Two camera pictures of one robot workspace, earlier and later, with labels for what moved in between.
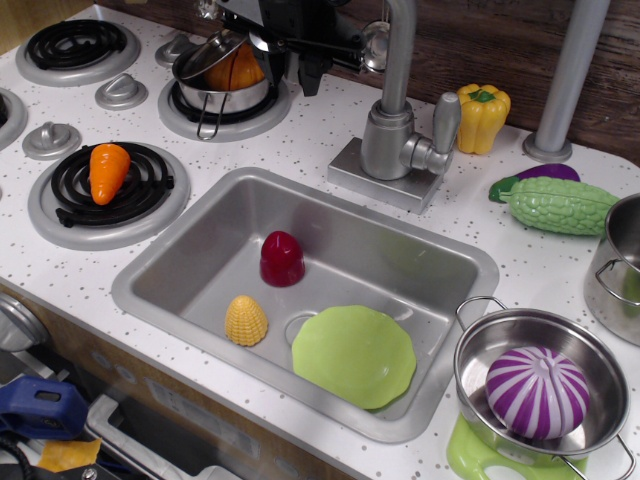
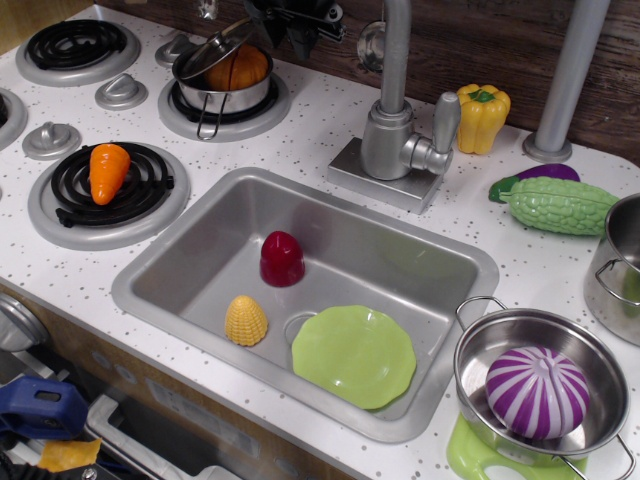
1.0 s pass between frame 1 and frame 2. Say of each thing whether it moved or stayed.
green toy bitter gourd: stayed
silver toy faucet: stayed
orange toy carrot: stayed
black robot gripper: moved
